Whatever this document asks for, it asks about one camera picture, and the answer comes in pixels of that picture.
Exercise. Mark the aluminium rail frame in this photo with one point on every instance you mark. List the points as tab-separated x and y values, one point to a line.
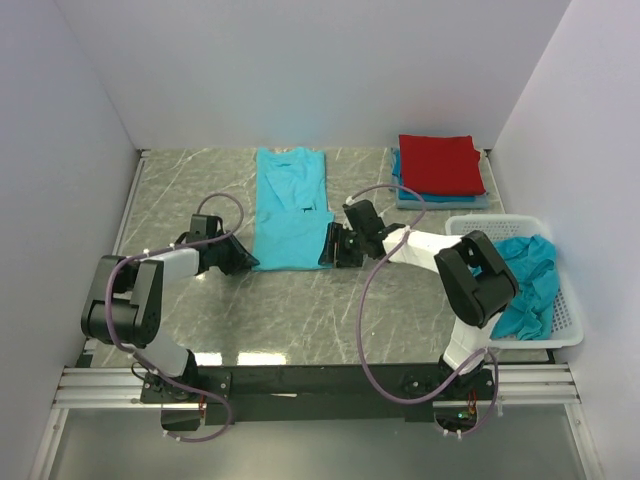
217	318

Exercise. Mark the light blue t-shirt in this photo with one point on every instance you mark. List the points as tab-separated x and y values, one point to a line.
291	212

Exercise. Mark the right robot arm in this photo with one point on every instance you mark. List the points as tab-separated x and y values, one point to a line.
478	284

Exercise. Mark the white plastic basket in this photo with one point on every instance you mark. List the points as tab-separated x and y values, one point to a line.
566	329

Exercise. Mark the red folded t-shirt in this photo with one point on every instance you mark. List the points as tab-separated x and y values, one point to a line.
442	166

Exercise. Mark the teal t-shirt in basket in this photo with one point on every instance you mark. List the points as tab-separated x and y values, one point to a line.
532	260

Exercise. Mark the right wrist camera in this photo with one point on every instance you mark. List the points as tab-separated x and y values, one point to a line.
350	201

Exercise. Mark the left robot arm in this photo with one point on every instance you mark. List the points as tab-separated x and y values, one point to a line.
125	298

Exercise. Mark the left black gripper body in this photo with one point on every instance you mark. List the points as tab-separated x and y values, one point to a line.
218	247

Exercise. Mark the grey-blue folded t-shirt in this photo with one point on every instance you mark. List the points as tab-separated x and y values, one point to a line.
479	204

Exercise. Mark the black base beam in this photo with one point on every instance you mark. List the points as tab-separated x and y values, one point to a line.
304	393

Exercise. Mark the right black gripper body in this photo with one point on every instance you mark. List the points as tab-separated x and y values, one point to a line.
362	238

